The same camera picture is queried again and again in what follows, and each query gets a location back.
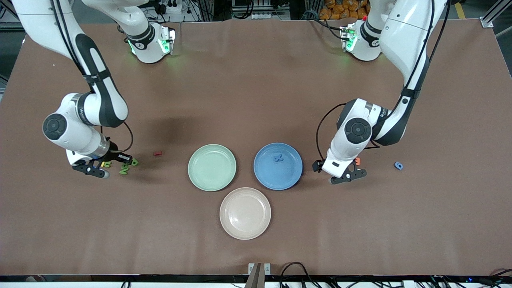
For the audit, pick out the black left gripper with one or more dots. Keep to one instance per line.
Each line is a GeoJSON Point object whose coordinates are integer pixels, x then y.
{"type": "Point", "coordinates": [316, 166]}

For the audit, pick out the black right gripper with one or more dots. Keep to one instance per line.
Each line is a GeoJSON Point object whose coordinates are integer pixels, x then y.
{"type": "Point", "coordinates": [114, 154]}

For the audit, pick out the green letter N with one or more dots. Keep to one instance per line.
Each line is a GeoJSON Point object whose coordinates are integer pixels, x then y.
{"type": "Point", "coordinates": [124, 170]}

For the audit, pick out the blue letter X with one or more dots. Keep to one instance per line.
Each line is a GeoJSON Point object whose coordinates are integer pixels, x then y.
{"type": "Point", "coordinates": [278, 158]}

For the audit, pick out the blue lowercase letter g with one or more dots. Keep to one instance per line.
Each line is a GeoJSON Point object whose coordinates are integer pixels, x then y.
{"type": "Point", "coordinates": [398, 165]}

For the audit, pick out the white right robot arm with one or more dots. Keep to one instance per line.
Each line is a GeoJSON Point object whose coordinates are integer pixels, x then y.
{"type": "Point", "coordinates": [40, 32]}

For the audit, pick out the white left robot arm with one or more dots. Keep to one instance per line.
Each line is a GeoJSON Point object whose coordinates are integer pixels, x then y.
{"type": "Point", "coordinates": [404, 36]}

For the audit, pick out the blue plate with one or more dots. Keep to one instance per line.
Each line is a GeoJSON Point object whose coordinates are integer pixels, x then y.
{"type": "Point", "coordinates": [278, 172]}

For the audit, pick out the beige pink plate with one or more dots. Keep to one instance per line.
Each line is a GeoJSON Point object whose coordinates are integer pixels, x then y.
{"type": "Point", "coordinates": [245, 213]}

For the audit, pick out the light green plate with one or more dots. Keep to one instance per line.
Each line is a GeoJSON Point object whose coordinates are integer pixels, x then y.
{"type": "Point", "coordinates": [212, 167]}

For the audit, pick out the brown table cover sheet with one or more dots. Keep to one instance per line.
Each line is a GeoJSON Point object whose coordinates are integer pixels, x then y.
{"type": "Point", "coordinates": [256, 100]}

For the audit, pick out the pile of orange objects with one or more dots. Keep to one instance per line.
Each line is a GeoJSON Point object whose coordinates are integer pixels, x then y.
{"type": "Point", "coordinates": [340, 10]}

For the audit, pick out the power strip with plugs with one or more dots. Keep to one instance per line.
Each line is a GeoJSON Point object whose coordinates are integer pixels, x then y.
{"type": "Point", "coordinates": [172, 6]}

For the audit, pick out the white power strip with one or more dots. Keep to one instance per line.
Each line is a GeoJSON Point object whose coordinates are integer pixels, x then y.
{"type": "Point", "coordinates": [262, 16]}

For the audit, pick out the metal mounting bracket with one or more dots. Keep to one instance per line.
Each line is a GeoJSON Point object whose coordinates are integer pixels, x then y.
{"type": "Point", "coordinates": [258, 276]}

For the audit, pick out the aluminium frame profile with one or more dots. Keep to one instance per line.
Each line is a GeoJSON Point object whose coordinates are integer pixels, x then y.
{"type": "Point", "coordinates": [487, 22]}

